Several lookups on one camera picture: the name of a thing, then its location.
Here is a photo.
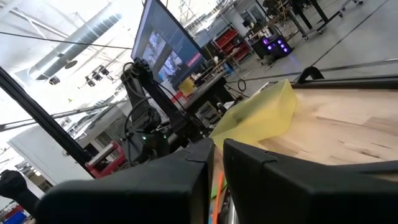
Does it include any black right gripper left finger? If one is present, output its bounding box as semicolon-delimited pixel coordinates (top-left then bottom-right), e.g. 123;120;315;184
35;138;215;224

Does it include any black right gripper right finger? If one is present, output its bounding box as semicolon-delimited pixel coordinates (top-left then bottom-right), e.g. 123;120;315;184
223;139;398;224

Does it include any orange silicone spatula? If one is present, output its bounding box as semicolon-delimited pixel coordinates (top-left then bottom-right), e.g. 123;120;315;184
211;172;225;224

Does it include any green silicone spatula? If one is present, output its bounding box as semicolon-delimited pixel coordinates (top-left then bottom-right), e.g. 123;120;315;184
210;177;228;200

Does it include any red plastic crate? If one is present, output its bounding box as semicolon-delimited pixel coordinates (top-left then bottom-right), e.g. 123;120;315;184
85;141;127;180

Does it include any yellow background box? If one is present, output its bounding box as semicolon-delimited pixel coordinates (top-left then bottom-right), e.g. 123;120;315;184
178;77;197;98

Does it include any grey desk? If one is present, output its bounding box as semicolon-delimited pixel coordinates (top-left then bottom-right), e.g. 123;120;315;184
182;70;234;113

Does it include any yellow plastic bin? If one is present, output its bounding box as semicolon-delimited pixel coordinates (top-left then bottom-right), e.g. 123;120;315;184
210;78;298;150

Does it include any computer monitor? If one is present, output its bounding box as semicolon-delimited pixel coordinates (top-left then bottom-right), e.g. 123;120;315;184
130;0;208;91

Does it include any black rounded knob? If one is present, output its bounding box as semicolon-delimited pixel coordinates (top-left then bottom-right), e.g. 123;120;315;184
0;169;40;218

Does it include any red shelving rack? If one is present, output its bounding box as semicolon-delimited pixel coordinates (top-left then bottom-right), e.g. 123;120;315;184
213;27;253;63

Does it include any computer tower with purple lights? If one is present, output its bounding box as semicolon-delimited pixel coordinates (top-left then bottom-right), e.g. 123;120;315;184
251;35;293;60

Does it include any silver ceiling duct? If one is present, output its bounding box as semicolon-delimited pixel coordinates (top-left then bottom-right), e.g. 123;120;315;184
14;14;123;82

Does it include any black aluminium table frame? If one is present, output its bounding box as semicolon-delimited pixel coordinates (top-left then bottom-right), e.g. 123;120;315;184
0;66;398;179

